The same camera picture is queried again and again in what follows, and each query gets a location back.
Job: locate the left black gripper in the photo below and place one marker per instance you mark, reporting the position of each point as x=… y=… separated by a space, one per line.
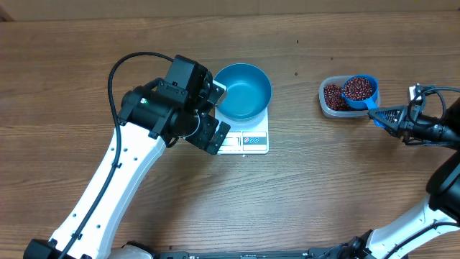
x=202 y=140

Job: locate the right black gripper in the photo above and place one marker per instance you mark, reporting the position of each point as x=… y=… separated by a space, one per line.
x=405 y=127

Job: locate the blue plastic scoop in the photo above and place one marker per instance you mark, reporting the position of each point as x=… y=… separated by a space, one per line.
x=370 y=102

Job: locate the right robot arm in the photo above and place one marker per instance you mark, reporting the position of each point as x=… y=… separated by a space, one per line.
x=438 y=212

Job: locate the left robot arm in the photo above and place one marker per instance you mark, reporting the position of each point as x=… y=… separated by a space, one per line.
x=152 y=118

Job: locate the teal bowl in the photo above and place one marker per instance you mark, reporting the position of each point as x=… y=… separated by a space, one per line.
x=249 y=91

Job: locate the white digital kitchen scale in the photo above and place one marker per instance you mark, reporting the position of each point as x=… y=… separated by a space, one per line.
x=246 y=137

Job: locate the red beans in scoop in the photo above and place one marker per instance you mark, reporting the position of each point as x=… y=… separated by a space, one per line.
x=357 y=89

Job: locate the clear plastic container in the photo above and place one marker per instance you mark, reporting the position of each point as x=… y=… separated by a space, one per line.
x=330 y=113

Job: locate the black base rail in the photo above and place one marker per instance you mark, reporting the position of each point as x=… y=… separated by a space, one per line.
x=311 y=253

